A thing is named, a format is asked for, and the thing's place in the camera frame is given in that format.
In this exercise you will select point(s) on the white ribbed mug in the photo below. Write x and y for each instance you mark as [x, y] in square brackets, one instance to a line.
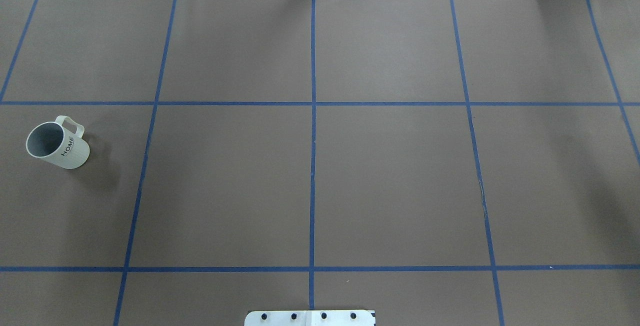
[59, 142]

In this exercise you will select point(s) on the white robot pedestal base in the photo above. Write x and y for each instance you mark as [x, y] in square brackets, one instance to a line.
[336, 317]

